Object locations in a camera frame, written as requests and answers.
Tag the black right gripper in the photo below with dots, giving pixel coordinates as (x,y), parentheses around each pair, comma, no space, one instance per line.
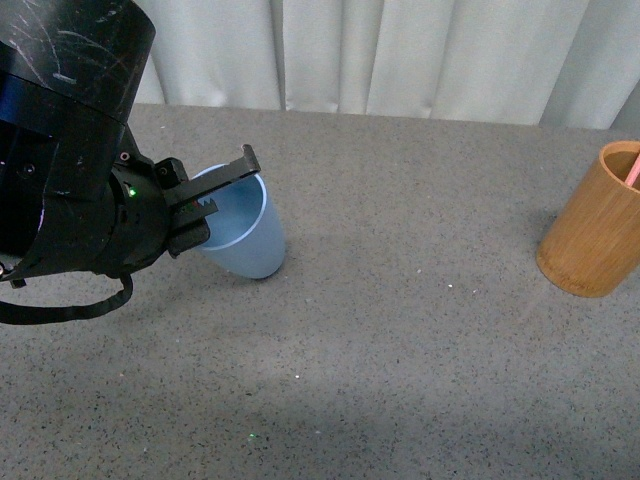
(94,203)

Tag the pink chopstick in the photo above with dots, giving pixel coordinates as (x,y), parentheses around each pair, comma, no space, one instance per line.
(634,172)

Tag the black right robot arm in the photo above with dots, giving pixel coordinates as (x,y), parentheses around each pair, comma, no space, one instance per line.
(67,66)

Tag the blue plastic cup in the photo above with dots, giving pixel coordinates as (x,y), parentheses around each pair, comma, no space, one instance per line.
(246,234)

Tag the bamboo chopstick holder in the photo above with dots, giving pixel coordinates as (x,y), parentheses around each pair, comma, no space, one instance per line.
(593,245)

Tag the white curtain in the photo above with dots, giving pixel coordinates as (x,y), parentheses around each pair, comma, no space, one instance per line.
(557,63)

